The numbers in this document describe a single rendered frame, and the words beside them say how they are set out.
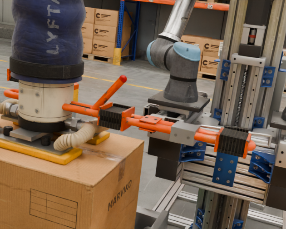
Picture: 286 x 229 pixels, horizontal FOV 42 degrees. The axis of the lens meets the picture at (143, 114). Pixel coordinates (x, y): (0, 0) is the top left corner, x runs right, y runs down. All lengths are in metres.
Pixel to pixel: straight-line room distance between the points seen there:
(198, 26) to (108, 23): 2.26
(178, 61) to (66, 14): 0.61
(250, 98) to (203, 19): 8.08
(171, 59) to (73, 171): 0.73
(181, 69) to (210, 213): 0.70
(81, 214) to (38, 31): 0.52
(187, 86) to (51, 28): 0.68
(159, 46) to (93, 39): 7.62
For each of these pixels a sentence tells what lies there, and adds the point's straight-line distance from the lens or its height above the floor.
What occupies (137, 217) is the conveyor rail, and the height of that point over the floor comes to 0.57.
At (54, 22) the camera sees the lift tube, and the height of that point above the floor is 1.33.
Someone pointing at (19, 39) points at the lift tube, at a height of 1.28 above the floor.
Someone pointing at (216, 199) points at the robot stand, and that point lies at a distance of 1.81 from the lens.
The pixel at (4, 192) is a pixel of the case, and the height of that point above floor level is 0.85.
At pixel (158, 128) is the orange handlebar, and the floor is 1.08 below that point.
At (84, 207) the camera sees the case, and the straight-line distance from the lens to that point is 1.03.
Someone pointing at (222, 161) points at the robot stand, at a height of 0.83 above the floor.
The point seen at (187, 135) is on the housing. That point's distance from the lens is 1.03.
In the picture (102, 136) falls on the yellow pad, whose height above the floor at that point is 0.97.
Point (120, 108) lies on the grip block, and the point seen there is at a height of 1.10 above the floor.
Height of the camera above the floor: 1.41
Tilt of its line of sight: 16 degrees down
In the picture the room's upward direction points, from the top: 6 degrees clockwise
